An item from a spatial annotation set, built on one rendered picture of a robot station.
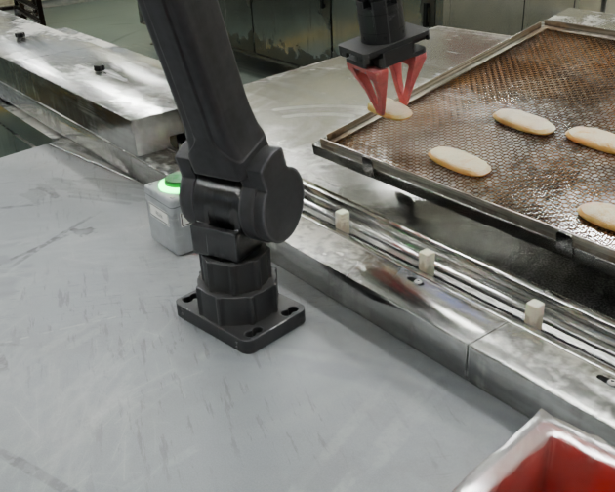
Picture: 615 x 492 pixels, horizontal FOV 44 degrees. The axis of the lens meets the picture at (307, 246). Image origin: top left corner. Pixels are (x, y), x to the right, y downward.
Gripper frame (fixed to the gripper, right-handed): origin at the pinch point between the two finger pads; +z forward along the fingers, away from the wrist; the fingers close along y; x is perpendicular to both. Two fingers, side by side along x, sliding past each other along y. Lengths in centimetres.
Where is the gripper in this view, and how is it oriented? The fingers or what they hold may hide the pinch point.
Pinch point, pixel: (391, 102)
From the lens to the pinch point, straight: 104.5
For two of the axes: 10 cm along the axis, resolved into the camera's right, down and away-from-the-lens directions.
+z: 1.8, 8.2, 5.4
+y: -8.4, 4.1, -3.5
